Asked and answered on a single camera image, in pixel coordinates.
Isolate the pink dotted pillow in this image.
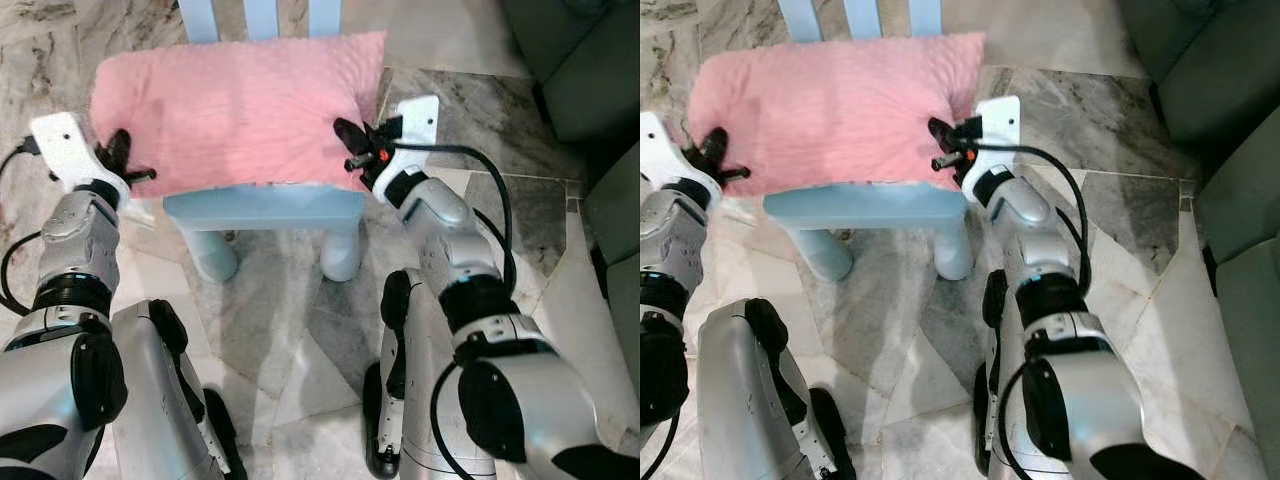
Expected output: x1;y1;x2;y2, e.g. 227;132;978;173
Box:
687;30;986;196
88;30;389;198

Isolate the grey-green leather sofa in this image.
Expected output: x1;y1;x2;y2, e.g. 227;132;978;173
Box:
1115;0;1280;451
498;0;641;361

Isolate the light blue plastic chair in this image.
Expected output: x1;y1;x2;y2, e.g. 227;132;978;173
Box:
763;0;976;284
163;0;366;284

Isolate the silver robot left leg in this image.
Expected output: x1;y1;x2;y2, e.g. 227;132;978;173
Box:
697;298;851;480
108;298;246;480

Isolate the silver robot leg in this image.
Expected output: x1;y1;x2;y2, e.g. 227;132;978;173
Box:
362;268;461;480
972;268;1041;480
697;298;851;480
108;298;246;480

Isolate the silver robot right leg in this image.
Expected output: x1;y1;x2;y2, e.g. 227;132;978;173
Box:
362;268;461;480
972;268;1041;480

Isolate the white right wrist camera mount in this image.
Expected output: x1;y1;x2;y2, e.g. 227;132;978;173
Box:
372;95;441;191
962;95;1023;191

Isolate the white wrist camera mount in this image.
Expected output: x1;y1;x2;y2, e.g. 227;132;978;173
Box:
30;112;131;191
962;95;1023;191
640;110;723;196
372;95;441;191

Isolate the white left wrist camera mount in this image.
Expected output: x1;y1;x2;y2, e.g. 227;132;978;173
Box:
30;112;131;191
640;110;723;196

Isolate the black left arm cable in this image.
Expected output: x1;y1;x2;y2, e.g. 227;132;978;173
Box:
0;135;46;319

